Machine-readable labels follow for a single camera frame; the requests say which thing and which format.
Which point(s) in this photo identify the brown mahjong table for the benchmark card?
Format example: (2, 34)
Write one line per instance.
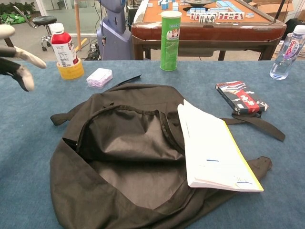
(202, 31)

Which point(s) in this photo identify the long blue-backed mahjong tile stack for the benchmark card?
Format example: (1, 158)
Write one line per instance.
(226, 5)

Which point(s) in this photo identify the green fabric heap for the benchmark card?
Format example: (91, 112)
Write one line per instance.
(12, 19)

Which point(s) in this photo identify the yellow tape roll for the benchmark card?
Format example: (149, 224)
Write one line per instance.
(71, 72)

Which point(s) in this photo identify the white-faced mahjong tile row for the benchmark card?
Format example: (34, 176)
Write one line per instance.
(228, 16)

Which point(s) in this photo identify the black red card box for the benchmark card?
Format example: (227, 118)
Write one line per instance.
(240, 96)

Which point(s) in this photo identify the wooden pole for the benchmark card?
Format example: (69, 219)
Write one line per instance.
(77, 23)

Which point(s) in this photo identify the short blue-backed mahjong tile stack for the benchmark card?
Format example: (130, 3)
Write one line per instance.
(175, 6)

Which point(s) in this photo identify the green potted plants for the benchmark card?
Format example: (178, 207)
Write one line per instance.
(21, 7)

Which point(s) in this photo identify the blue robot stand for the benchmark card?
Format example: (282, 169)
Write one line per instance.
(114, 40)

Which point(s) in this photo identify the black round stool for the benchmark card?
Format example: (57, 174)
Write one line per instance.
(44, 20)

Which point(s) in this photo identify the upright bamboo mahjong tiles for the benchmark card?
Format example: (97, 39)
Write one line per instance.
(206, 19)

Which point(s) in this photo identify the single mahjong tile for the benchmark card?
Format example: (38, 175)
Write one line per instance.
(250, 15)

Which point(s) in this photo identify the dark table leg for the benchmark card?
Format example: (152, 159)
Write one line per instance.
(9, 43)

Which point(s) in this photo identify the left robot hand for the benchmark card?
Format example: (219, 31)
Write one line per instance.
(23, 76)

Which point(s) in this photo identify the white paperback book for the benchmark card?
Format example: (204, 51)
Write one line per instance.
(209, 148)

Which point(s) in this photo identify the blue felt tablecloth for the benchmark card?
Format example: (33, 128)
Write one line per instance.
(23, 143)

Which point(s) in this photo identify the red drink bottle white cap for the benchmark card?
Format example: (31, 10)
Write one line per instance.
(62, 45)

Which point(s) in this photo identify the green chip can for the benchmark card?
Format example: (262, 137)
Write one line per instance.
(169, 47)

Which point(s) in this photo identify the clear water bottle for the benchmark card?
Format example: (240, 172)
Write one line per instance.
(286, 57)

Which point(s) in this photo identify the black fabric backpack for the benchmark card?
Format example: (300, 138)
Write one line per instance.
(131, 143)

